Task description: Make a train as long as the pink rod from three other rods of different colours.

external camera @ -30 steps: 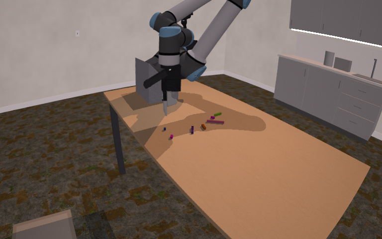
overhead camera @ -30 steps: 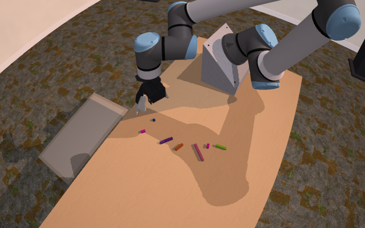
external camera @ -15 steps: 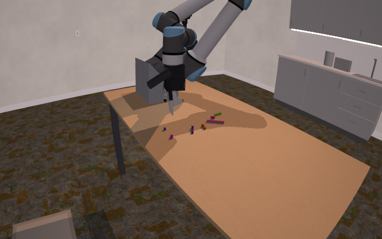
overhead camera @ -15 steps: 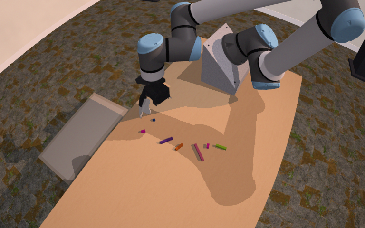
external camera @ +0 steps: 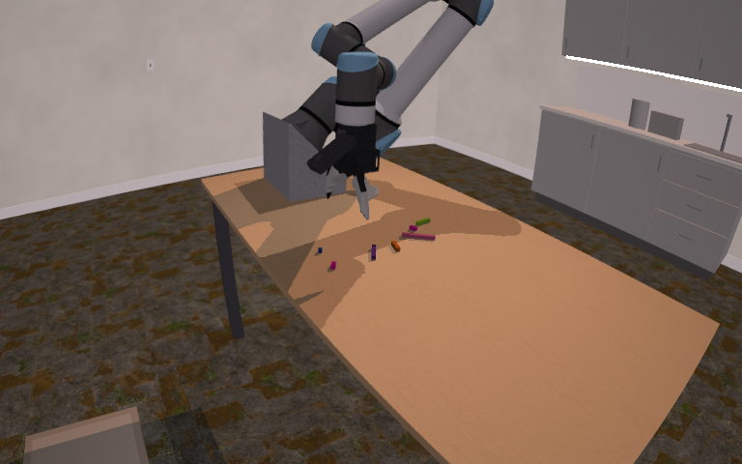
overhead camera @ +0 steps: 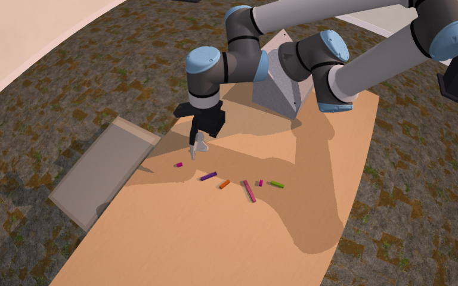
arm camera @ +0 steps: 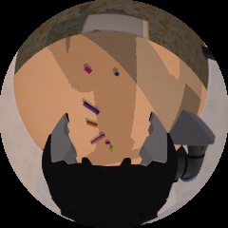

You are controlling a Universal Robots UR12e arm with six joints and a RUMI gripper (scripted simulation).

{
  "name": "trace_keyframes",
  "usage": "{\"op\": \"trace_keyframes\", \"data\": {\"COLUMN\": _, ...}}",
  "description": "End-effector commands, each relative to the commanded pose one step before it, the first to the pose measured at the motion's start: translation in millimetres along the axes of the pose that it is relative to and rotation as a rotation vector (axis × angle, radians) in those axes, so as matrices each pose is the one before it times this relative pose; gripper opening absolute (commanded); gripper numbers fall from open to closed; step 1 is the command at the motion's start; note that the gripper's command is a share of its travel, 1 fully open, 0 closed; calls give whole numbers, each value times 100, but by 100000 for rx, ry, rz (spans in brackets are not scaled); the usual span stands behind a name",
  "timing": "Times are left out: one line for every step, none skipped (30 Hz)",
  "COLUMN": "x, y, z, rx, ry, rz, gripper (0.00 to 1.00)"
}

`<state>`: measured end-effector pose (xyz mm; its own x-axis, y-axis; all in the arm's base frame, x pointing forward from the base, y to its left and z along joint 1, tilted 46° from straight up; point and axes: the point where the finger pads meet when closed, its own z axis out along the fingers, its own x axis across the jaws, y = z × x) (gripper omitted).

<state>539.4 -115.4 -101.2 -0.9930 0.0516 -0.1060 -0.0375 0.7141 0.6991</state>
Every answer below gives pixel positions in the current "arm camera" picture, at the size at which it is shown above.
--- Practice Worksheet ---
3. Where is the purple rod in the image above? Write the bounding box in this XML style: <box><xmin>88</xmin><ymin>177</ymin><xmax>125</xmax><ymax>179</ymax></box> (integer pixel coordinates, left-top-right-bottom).
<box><xmin>83</xmin><ymin>102</ymin><xmax>100</xmax><ymax>115</ymax></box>

